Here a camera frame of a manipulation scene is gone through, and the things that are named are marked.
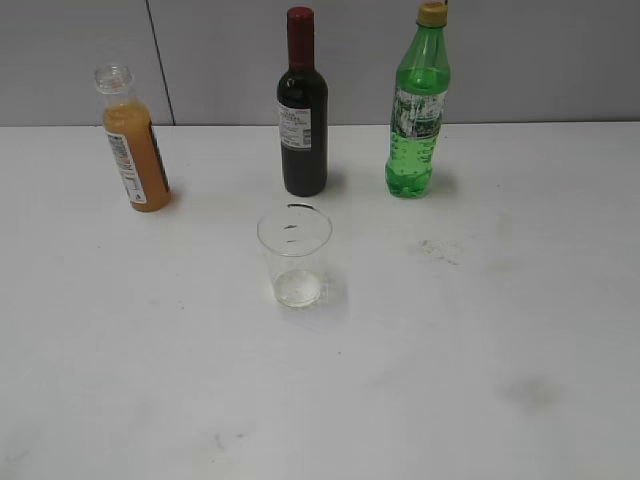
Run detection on transparent plastic cup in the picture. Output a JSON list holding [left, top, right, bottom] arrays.
[[256, 202, 333, 309]]

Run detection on orange juice bottle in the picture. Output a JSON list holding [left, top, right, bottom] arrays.
[[94, 64, 172, 213]]

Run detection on dark red wine bottle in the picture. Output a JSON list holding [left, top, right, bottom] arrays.
[[276, 6, 328, 197]]

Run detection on green soda bottle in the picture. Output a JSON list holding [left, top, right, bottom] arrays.
[[385, 1, 451, 198]]

